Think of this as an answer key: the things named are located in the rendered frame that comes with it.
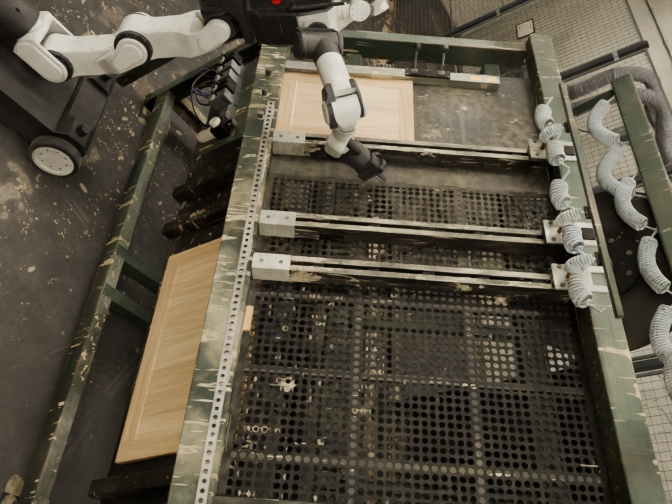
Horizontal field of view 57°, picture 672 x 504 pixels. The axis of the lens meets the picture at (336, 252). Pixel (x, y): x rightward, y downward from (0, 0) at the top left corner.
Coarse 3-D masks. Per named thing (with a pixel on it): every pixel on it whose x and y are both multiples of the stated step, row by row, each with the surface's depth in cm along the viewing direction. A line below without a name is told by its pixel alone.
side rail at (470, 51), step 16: (352, 32) 290; (368, 32) 291; (352, 48) 293; (368, 48) 292; (384, 48) 292; (400, 48) 291; (432, 48) 290; (464, 48) 289; (480, 48) 289; (496, 48) 288; (512, 48) 289; (448, 64) 297; (464, 64) 296; (480, 64) 296; (496, 64) 295; (512, 64) 295
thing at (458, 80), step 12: (300, 72) 276; (312, 72) 276; (348, 72) 275; (360, 72) 275; (372, 72) 275; (384, 72) 275; (396, 72) 276; (420, 84) 278; (432, 84) 277; (444, 84) 277; (456, 84) 276; (468, 84) 276; (480, 84) 276; (492, 84) 275
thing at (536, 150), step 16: (560, 128) 230; (288, 144) 243; (304, 144) 243; (320, 144) 242; (368, 144) 243; (384, 144) 246; (400, 144) 245; (416, 144) 245; (432, 144) 245; (448, 144) 246; (544, 144) 239; (400, 160) 247; (416, 160) 246; (432, 160) 246; (448, 160) 245; (464, 160) 245; (480, 160) 244; (496, 160) 244; (512, 160) 243; (528, 160) 243; (544, 160) 243; (576, 160) 239
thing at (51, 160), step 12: (36, 144) 245; (48, 144) 244; (60, 144) 246; (36, 156) 252; (48, 156) 252; (60, 156) 251; (72, 156) 249; (48, 168) 257; (60, 168) 256; (72, 168) 255
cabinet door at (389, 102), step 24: (288, 72) 275; (288, 96) 266; (312, 96) 267; (384, 96) 269; (408, 96) 270; (288, 120) 257; (312, 120) 258; (360, 120) 260; (384, 120) 260; (408, 120) 261
